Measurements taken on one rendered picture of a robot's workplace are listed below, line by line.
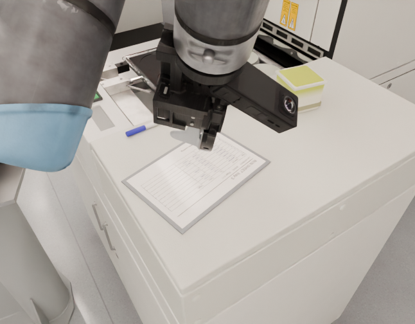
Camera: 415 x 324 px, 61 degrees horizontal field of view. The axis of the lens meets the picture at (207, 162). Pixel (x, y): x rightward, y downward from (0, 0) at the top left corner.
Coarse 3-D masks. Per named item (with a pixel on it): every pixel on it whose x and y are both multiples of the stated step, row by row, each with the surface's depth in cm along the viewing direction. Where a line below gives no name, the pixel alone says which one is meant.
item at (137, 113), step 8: (112, 96) 92; (120, 96) 92; (128, 96) 92; (136, 96) 92; (120, 104) 89; (128, 104) 89; (136, 104) 89; (128, 112) 86; (136, 112) 86; (144, 112) 86; (136, 120) 84; (144, 120) 84
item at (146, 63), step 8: (136, 56) 103; (144, 56) 103; (152, 56) 104; (264, 56) 103; (136, 64) 100; (144, 64) 100; (152, 64) 100; (160, 64) 100; (272, 64) 100; (144, 72) 97; (152, 72) 97; (160, 72) 97; (152, 80) 94
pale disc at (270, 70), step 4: (256, 64) 100; (260, 64) 100; (264, 64) 100; (268, 64) 100; (260, 68) 98; (264, 68) 98; (268, 68) 98; (272, 68) 98; (276, 68) 98; (264, 72) 97; (268, 72) 97; (272, 72) 97
